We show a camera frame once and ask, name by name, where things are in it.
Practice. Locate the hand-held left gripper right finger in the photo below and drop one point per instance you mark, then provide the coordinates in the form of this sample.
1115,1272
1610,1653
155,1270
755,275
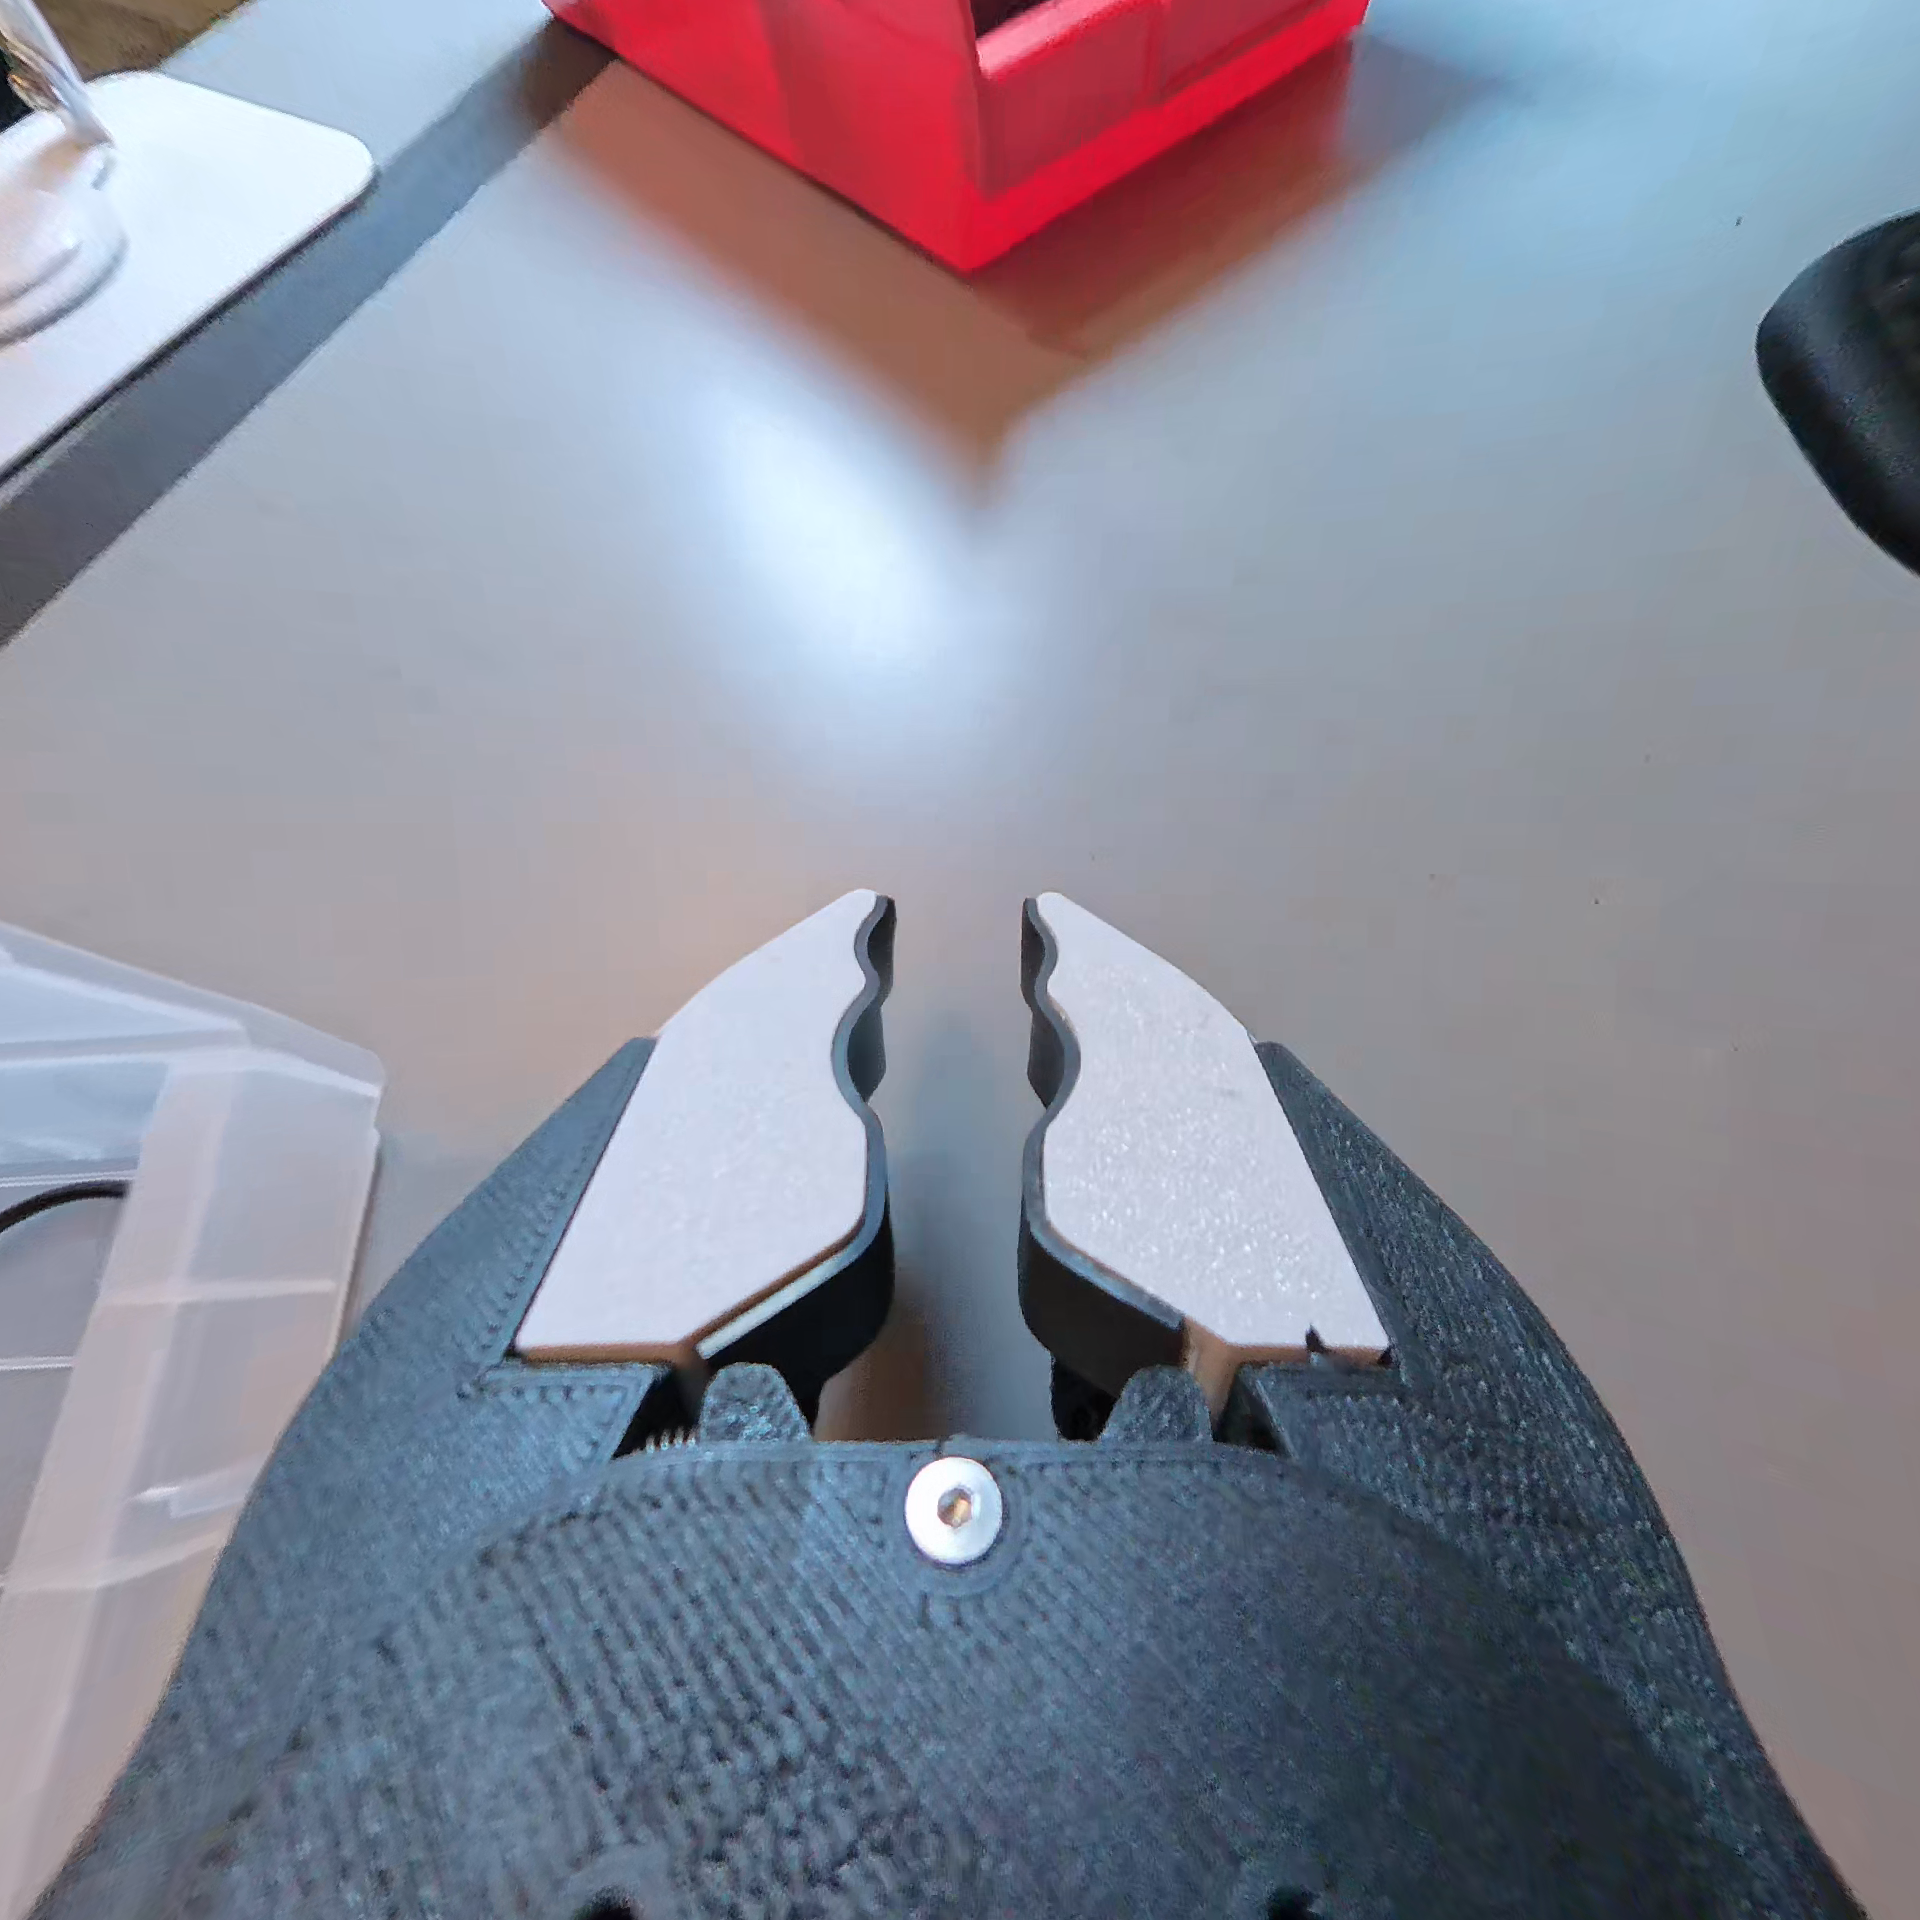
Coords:
1184,1154

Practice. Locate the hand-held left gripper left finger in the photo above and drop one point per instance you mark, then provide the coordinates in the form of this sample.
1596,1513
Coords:
720,1154

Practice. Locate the clear plastic organizer box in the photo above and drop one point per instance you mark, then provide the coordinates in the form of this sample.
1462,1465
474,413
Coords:
225,1201

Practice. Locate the red plastic bin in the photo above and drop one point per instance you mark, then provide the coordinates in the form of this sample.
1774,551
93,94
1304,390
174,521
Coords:
900,150

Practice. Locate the black mesh cushion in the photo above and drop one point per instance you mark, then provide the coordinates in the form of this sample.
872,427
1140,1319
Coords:
1861,375

